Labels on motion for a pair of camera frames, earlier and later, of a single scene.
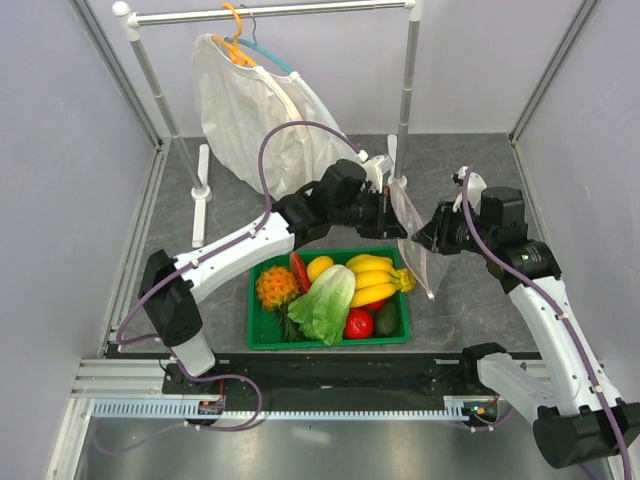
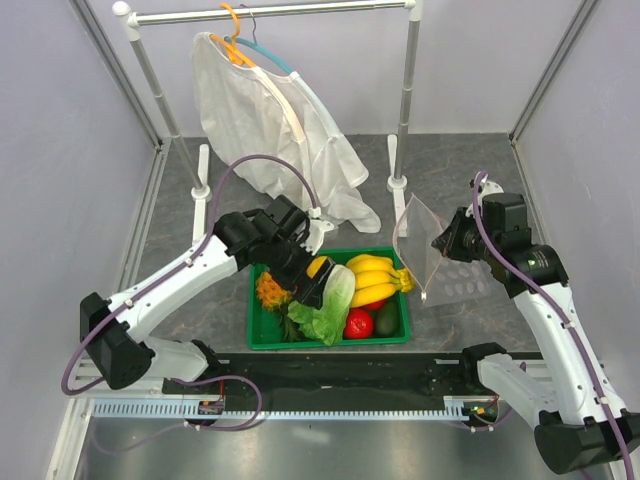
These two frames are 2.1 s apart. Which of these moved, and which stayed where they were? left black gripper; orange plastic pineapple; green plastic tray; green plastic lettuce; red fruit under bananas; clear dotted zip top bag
Moved: left black gripper; clear dotted zip top bag
Stayed: orange plastic pineapple; green plastic lettuce; green plastic tray; red fruit under bananas
